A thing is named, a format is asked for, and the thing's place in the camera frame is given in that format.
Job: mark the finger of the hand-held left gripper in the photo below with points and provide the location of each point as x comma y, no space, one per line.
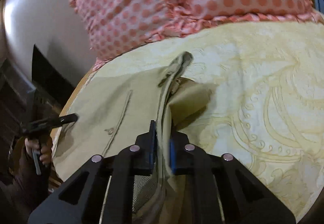
68,118

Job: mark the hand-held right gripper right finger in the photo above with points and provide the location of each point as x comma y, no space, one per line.
173,155

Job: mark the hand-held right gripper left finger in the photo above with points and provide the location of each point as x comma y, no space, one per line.
151,143

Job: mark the khaki pants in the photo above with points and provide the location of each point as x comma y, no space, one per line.
101,97

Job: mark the person's left forearm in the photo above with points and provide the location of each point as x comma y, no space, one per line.
27,188

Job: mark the person's left hand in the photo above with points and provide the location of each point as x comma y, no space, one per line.
45,154

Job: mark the dark wooden furniture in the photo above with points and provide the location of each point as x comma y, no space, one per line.
50,74

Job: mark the yellow patterned bed sheet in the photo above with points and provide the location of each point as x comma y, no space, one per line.
253,74

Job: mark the wooden bed frame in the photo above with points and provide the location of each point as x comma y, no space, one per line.
72,96

